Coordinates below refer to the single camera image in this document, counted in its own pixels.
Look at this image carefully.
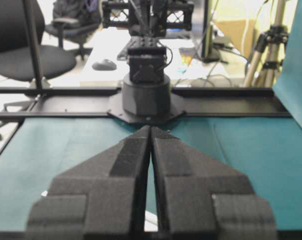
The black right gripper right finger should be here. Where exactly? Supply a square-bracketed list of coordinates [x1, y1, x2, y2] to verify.
[151, 127, 278, 240]

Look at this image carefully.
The camera tripod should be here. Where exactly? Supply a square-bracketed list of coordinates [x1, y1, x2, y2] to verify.
[242, 0, 289, 88]

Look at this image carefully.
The black office chair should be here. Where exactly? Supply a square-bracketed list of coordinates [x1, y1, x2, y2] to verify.
[0, 0, 77, 82]

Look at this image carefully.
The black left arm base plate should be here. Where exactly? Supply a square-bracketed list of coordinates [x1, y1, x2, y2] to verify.
[107, 88, 186, 126]

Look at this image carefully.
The teal table cloth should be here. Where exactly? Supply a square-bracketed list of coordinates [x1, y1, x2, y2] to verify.
[0, 0, 302, 240]

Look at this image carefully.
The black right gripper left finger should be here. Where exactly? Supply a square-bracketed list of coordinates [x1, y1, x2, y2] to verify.
[25, 126, 151, 240]

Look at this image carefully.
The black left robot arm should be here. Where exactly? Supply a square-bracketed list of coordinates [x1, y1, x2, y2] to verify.
[102, 0, 194, 117]

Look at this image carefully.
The black computer mouse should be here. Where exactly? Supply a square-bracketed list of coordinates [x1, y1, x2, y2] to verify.
[91, 59, 117, 71]

